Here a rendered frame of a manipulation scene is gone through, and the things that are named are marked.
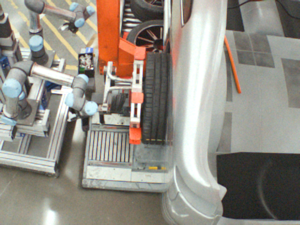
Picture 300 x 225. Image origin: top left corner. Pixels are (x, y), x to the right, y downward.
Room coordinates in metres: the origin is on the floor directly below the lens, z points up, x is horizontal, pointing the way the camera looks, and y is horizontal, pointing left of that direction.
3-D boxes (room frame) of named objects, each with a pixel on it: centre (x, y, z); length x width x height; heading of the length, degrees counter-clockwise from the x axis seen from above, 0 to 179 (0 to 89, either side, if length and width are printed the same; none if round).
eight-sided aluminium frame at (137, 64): (1.59, 0.10, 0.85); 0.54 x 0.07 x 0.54; 3
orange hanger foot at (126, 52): (2.11, 0.04, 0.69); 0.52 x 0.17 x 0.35; 93
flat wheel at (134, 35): (2.46, -0.04, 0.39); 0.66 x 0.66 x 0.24
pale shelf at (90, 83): (2.14, 0.59, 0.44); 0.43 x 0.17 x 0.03; 3
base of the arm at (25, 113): (1.39, 0.93, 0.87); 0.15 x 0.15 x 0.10
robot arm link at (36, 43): (1.89, 0.92, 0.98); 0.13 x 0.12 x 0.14; 19
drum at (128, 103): (1.59, 0.17, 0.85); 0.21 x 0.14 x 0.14; 93
